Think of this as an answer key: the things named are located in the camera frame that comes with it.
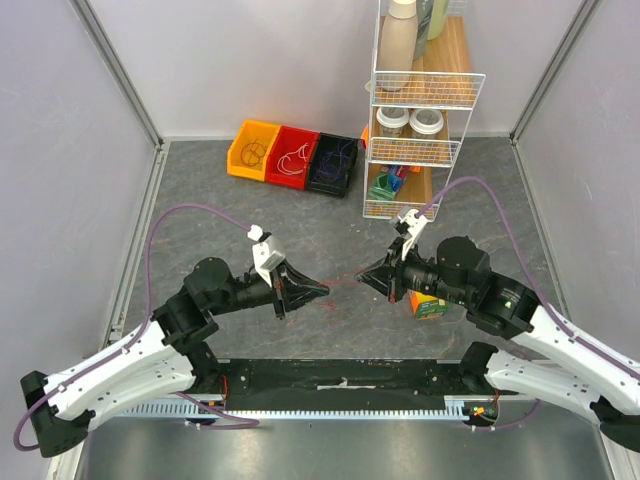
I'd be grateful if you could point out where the light green bottle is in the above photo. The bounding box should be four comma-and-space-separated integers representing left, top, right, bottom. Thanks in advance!
427, 0, 449, 40

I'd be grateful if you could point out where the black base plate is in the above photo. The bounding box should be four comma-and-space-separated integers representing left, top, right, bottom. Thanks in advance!
186, 359, 496, 411

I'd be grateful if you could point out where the black storage bin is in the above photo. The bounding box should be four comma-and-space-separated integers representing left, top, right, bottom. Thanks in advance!
305, 133, 360, 198

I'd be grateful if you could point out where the blue red packet on shelf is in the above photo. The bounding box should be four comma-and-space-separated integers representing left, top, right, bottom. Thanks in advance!
388, 165, 421, 182

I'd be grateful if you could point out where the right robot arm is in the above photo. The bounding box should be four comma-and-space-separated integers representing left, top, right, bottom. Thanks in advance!
356, 236, 639, 451

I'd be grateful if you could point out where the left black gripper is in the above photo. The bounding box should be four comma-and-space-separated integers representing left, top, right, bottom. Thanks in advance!
208, 258, 329, 319

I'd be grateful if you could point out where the beige bottle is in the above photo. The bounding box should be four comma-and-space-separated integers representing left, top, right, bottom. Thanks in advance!
376, 0, 418, 92

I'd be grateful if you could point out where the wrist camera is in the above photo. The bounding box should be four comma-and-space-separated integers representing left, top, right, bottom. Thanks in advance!
247, 224, 286, 287
391, 206, 429, 260

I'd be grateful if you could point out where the grey-green bottle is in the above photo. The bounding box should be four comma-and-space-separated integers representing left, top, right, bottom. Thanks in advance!
413, 0, 435, 60

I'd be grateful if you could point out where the white wire shelf rack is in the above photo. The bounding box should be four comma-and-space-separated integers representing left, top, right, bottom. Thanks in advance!
362, 1, 486, 219

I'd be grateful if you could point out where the yellow storage bin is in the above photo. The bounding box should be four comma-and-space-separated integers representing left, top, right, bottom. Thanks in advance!
227, 119, 281, 182

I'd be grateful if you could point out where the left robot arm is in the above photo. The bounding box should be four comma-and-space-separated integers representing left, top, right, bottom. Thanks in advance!
20, 257, 330, 458

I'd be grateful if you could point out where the left paper cup with lid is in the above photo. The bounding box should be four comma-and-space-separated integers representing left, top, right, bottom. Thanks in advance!
376, 106, 410, 138

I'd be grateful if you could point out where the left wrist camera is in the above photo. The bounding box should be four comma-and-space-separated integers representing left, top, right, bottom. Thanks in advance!
247, 224, 286, 287

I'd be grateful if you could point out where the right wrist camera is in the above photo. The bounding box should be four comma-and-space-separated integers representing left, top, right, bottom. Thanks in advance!
391, 206, 429, 260

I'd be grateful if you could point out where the orange green sponge pack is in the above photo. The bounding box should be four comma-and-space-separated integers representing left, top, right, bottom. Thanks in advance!
409, 291, 449, 320

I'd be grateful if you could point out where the red storage bin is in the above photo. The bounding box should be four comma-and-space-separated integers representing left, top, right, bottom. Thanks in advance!
265, 126, 319, 190

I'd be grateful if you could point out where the slotted cable duct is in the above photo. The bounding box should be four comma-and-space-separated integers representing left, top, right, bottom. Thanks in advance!
118, 397, 489, 421

